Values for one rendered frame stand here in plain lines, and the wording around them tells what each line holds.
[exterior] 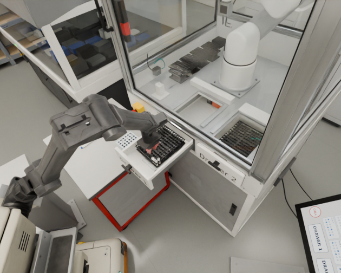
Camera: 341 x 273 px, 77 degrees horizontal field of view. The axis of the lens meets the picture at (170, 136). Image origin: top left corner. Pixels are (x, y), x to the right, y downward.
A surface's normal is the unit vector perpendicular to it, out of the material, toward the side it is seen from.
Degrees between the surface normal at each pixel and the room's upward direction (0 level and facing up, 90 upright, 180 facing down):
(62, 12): 90
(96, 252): 0
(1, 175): 0
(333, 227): 50
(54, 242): 0
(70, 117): 32
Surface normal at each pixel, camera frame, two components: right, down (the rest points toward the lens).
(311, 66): -0.71, 0.58
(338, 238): -0.81, -0.46
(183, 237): -0.08, -0.63
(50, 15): 0.70, 0.52
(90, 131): 0.30, -0.27
